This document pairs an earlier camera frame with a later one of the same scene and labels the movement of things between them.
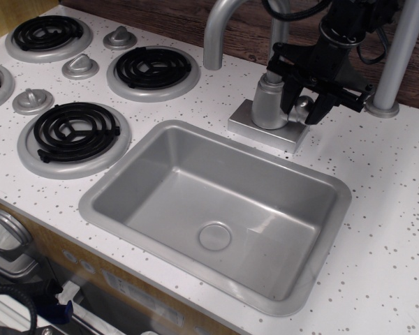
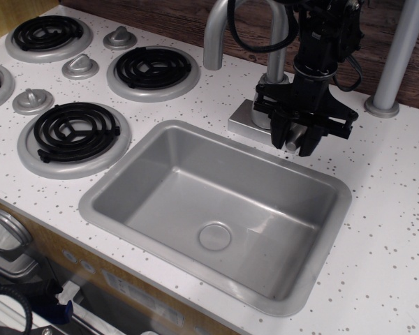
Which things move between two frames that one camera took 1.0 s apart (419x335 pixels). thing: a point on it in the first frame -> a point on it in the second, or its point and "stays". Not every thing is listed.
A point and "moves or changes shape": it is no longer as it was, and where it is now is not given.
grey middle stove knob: (80, 67) stays
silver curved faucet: (260, 118) stays
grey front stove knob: (32, 102) stays
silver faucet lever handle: (302, 107) moves or changes shape
